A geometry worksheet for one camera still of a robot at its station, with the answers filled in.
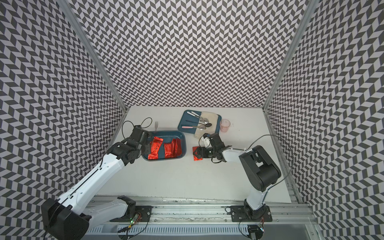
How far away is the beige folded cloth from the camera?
3.41 ft

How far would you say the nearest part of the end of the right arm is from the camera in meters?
0.72

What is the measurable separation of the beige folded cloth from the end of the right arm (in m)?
0.14
